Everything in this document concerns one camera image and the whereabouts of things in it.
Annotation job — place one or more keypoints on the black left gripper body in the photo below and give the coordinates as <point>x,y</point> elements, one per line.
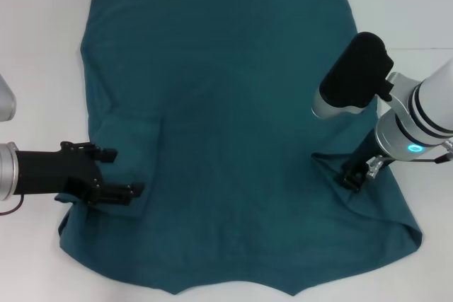
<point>53,174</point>

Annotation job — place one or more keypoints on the teal blue t-shirt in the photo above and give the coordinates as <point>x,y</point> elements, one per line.
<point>230,104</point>

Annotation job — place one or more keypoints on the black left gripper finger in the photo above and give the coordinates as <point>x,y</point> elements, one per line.
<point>136,189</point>
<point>109,155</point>

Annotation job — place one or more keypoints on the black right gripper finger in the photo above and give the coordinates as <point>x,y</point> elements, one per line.
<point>354,181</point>

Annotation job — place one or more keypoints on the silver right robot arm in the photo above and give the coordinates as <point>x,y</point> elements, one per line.
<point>354,75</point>

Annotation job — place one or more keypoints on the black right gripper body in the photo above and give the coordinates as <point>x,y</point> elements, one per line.
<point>364,153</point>

